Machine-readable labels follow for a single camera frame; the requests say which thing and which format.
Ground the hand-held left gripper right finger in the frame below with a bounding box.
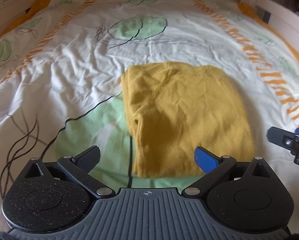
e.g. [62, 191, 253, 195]
[183, 146, 275, 198]

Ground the white leaf and stripe blanket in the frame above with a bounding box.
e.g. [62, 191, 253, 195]
[0, 0, 299, 205]

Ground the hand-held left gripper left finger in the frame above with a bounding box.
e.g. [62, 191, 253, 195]
[18, 145, 114, 198]

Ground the mustard yellow knit sweater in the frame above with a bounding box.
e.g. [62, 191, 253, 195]
[120, 61, 256, 179]

